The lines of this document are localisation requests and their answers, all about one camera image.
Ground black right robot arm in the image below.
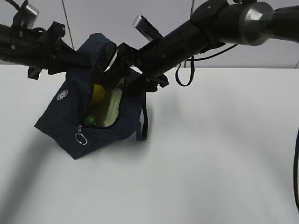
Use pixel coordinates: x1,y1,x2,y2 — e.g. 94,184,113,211
92,0,299,95

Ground yellow lemon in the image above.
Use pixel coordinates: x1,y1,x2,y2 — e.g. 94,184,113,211
91,84,105,105

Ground navy blue lunch bag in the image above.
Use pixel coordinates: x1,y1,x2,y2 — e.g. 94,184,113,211
35,33,148,159

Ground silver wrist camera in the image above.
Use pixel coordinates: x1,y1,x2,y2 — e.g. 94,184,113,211
12,0,39,29
133,15,163,42

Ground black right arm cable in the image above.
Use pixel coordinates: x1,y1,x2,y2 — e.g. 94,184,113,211
175,44,236,87

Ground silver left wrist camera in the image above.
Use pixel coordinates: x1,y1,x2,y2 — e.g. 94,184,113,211
12,0,39,29

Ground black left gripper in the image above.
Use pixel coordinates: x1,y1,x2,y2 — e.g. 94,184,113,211
9,22,91,80

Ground glass container with green lid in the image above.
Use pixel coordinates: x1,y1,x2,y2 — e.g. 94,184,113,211
95,88,122,127

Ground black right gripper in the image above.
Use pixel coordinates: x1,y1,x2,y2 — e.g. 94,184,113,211
90,37,170,96

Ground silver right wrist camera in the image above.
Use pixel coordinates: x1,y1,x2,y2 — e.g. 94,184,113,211
133,15,163,42

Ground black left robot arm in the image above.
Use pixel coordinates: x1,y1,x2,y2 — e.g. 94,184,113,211
0,22,91,80

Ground green cucumber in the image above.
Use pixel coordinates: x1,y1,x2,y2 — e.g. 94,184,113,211
83,113,97,126

